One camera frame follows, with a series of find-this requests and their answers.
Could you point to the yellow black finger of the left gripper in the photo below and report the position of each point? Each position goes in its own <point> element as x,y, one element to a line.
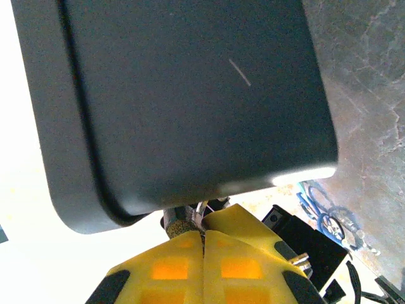
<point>243,228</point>

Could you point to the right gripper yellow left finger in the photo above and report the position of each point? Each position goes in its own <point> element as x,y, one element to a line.
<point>164,269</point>

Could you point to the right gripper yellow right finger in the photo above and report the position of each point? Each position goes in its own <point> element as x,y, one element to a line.
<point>240,269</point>

